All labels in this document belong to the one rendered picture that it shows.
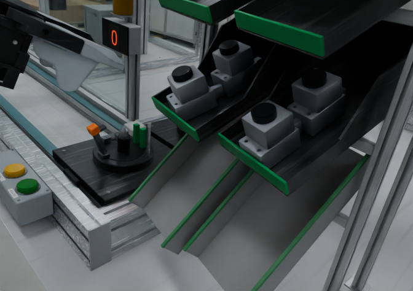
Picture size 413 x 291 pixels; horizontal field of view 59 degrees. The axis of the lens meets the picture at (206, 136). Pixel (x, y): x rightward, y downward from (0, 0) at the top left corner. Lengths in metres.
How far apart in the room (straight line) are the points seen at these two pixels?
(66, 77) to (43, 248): 0.49
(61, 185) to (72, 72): 0.45
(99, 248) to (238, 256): 0.29
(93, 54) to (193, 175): 0.33
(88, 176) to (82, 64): 0.44
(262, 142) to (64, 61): 0.24
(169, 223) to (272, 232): 0.18
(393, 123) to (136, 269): 0.53
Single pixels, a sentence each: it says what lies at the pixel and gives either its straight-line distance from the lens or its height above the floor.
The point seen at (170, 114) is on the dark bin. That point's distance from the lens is 0.55.
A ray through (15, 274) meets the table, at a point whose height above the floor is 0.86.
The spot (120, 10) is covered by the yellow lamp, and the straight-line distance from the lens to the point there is 0.97.
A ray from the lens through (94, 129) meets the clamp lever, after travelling 0.80.
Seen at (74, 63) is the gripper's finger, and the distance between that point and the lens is 0.41.
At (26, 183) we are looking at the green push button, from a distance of 0.82.
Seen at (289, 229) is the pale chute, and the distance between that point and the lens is 0.56.
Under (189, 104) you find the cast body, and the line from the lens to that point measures 0.53.
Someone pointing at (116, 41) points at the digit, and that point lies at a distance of 0.99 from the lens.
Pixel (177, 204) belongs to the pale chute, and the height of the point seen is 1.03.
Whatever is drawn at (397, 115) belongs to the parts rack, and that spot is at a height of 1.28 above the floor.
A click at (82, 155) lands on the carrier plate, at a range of 0.90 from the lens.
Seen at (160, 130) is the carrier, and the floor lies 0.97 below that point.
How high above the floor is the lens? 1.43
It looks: 27 degrees down
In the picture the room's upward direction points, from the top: 7 degrees clockwise
